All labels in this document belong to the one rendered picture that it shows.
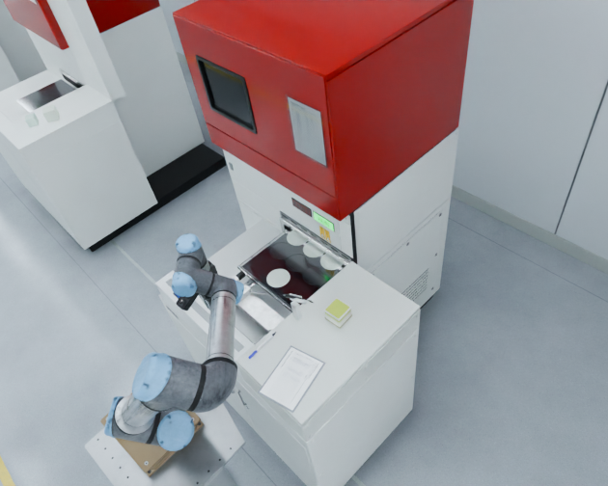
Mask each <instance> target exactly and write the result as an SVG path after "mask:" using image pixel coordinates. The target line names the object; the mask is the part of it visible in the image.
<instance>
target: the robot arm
mask: <svg viewBox="0 0 608 486"><path fill-rule="evenodd" d="M176 248H177V252H178V253H179V254H178V258H177V264H176V268H175V272H174V275H173V280H172V290H173V292H174V293H175V294H177V295H179V296H180V297H179V299H178V300H177V302H176V304H177V306H178V307H180V308H181V309H182V310H184V311H188V310H189V309H190V307H191V306H192V304H193V303H194V301H195V300H196V298H197V296H198V295H199V296H200V298H201V299H202V301H203V302H204V304H205V305H206V307H207V308H208V309H209V310H210V317H209V326H208V337H207V357H206V360H205V361H204V362H203V363H202V364H198V363H195V362H191V361H188V360H184V359H180V358H177V357H173V356H169V355H167V354H165V353H156V352H151V353H149V354H148V355H147V356H146V357H145V358H144V359H143V361H142V362H141V364H140V365H139V367H138V369H137V371H136V374H135V377H134V380H133V384H132V395H129V396H127V397H123V396H115V397H114V398H113V401H112V404H111V407H110V411H109V414H108V417H107V421H106V424H105V427H104V434H105V435H106V436H110V437H112V438H119V439H124V440H129V441H133V442H138V443H143V444H149V445H153V446H161V447H163V448H164V449H166V450H170V451H176V450H180V449H182V448H184V447H186V446H187V445H188V444H189V443H190V441H191V440H192V437H193V435H194V422H193V420H192V418H191V417H190V416H189V415H188V414H187V413H186V411H190V412H193V413H204V412H208V411H211V410H213V409H215V408H217V407H218V406H220V405H221V404H222V403H223V402H224V401H225V400H226V399H227V398H228V397H229V395H230V394H231V393H232V391H233V389H234V387H235V382H236V378H237V364H236V362H235V361H234V357H235V305H237V304H238V303H239V302H240V300H241V298H242V296H243V291H244V284H243V283H241V282H239V281H236V280H235V279H232V278H227V277H224V276H221V275H218V273H217V270H216V268H215V265H214V264H213V263H211V262H210V261H209V260H207V257H206V255H205V252H204V250H203V247H202V243H201V242H200V241H199V239H198V237H197V236H196V235H195V234H192V233H187V234H184V235H182V236H180V237H179V238H178V239H177V241H176Z"/></svg>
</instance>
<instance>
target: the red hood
mask: <svg viewBox="0 0 608 486"><path fill-rule="evenodd" d="M473 5H474V0H198V1H196V2H194V3H192V4H190V5H187V6H185V7H183V8H181V9H179V10H177V11H175V12H173V18H174V21H175V24H176V27H177V30H178V34H179V37H180V42H181V45H182V49H183V52H184V55H185V58H186V62H187V64H188V67H189V70H190V74H191V77H192V80H193V83H194V87H195V90H196V93H197V96H198V98H199V102H200V105H201V108H202V111H203V115H204V118H205V121H206V124H207V130H208V133H209V136H210V139H211V141H212V142H213V143H214V144H215V145H217V146H218V147H220V148H222V149H223V150H225V151H227V152H228V153H230V154H231V155H233V156H235V157H236V158H238V159H240V160H241V161H243V162H244V163H246V164H248V165H249V166H251V167H252V168H254V169H256V170H257V171H259V172H261V173H262V174H264V175H265V176H268V177H269V178H271V179H272V180H274V181H276V182H277V183H279V184H281V185H282V186H284V187H285V188H287V189H289V190H290V191H292V192H293V193H294V194H296V195H297V196H299V197H301V198H302V199H304V200H305V201H307V202H309V203H311V204H312V205H314V206H316V207H317V208H319V209H321V210H322V211H324V212H325V213H327V214H329V215H330V216H332V217H333V218H335V219H337V220H338V221H340V222H341V221H342V220H343V219H344V218H345V217H346V216H348V215H349V214H350V213H351V212H352V211H354V210H355V209H356V208H357V207H359V206H360V205H361V204H362V203H364V202H365V201H366V200H368V199H369V198H370V197H371V196H373V195H374V194H375V193H376V192H378V191H379V190H380V189H381V188H383V187H384V186H385V185H386V184H388V183H389V182H390V181H391V180H393V179H394V178H395V177H396V176H398V175H399V174H400V173H401V172H403V171H404V170H405V169H406V168H408V167H409V166H410V165H411V164H413V163H414V162H415V161H416V160H418V159H419V158H420V157H421V156H423V155H424V154H425V153H426V152H428V151H429V150H430V149H432V148H433V147H434V146H435V145H437V144H438V143H439V142H440V141H442V140H443V139H444V138H445V137H447V136H448V135H449V134H450V133H451V132H453V131H454V130H455V129H456V128H458V125H459V116H460V108H461V101H462V93H463V85H464V76H465V69H466V61H467V53H468V44H469V37H470V29H471V21H472V13H473Z"/></svg>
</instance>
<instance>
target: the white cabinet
mask: <svg viewBox="0 0 608 486"><path fill-rule="evenodd" d="M160 299H161V298H160ZM161 301H162V303H163V305H164V307H165V308H166V310H167V312H168V313H169V315H170V316H171V318H172V320H173V322H174V324H175V326H176V327H177V329H178V331H179V333H180V335H181V337H182V339H183V341H184V343H185V344H186V346H187V348H188V350H189V352H190V354H191V355H192V357H193V359H194V361H195V363H198V364H202V363H203V362H204V361H205V360H206V357H207V344H206V343H205V342H204V341H203V340H202V339H201V338H200V337H199V336H198V335H197V334H196V333H195V332H194V331H193V330H192V329H191V328H190V327H189V326H188V325H187V324H186V323H185V322H184V321H183V320H182V319H181V318H180V317H179V316H178V315H177V314H176V313H175V312H174V311H173V310H172V309H171V308H170V307H169V306H168V305H167V304H166V303H165V302H164V301H163V300H162V299H161ZM418 335H419V328H418V329H417V330H416V331H415V332H414V333H413V334H412V335H411V336H410V337H409V338H408V339H407V340H406V341H405V342H404V344H403V345H402V346H401V347H400V348H399V349H398V350H397V351H396V352H395V353H394V354H393V355H392V356H391V357H390V358H389V359H388V360H387V361H386V362H385V363H384V364H383V365H382V366H381V367H380V368H379V369H378V370H377V371H376V372H375V373H374V374H373V375H372V376H371V377H370V378H369V379H368V380H367V381H366V382H365V383H364V384H363V385H362V386H361V387H360V389H359V390H358V391H357V392H356V393H355V394H354V395H353V396H352V397H351V398H350V399H349V400H348V401H347V402H346V403H345V404H344V405H343V406H342V407H341V408H340V409H339V410H338V411H337V412H336V413H335V414H334V415H333V416H332V417H331V418H330V419H329V420H328V421H327V422H326V423H325V424H324V425H323V426H322V427H321V428H320V429H319V430H318V431H317V432H316V433H315V435H314V436H313V437H312V438H311V439H310V440H309V441H308V442H305V441H304V440H303V439H302V438H301V437H300V436H299V435H298V434H297V433H296V432H295V431H294V430H293V429H292V428H291V427H290V426H289V425H288V424H287V423H286V422H285V421H284V420H283V419H282V418H281V417H280V416H279V415H278V414H277V413H276V412H275V411H274V410H273V409H272V408H271V407H270V406H269V405H268V404H267V403H266V402H265V401H264V400H263V399H262V398H261V397H260V396H259V395H258V394H257V393H256V392H255V391H254V390H253V389H252V388H251V387H250V386H249V385H248V384H247V383H246V382H245V381H244V380H242V379H241V378H240V377H239V376H238V375H237V378H236V382H235V387H234V389H233V391H232V393H231V394H230V395H229V397H228V398H227V399H226V400H227V401H228V402H229V403H230V404H231V406H232V407H233V408H234V409H235V410H236V411H237V412H238V413H239V414H240V415H241V416H242V417H243V418H244V419H245V420H246V422H247V423H248V424H249V425H250V426H251V427H252V428H253V429H254V430H255V431H256V432H257V433H258V434H259V435H260V436H261V438H262V439H263V440H264V441H265V442H266V443H267V444H268V445H269V446H270V447H271V448H272V449H273V450H274V451H275V452H276V454H277V455H278V456H279V457H280V458H281V459H282V460H283V461H284V462H285V463H286V464H287V465H288V466H289V467H290V468H291V470H292V471H293V472H294V473H295V474H296V475H297V476H298V477H299V478H300V479H301V480H302V481H303V482H304V483H305V484H306V485H307V486H344V485H345V484H346V483H347V482H348V481H349V480H350V479H351V477H352V476H353V475H354V474H355V473H356V472H357V471H358V470H359V468H360V467H361V466H362V465H363V464H364V463H365V462H366V461H367V460H368V458H369V457H370V456H371V455H372V454H373V453H374V452H375V450H376V449H377V448H378V447H379V446H380V445H381V444H382V443H383V442H384V440H385V439H386V438H387V437H388V436H389V435H390V434H391V433H392V431H393V430H394V429H395V428H396V427H397V426H398V425H399V424H400V423H401V421H402V420H403V419H404V418H405V417H406V416H407V415H408V414H409V412H410V411H411V410H412V407H413V394H414V383H415V371H416V359H417V347H418Z"/></svg>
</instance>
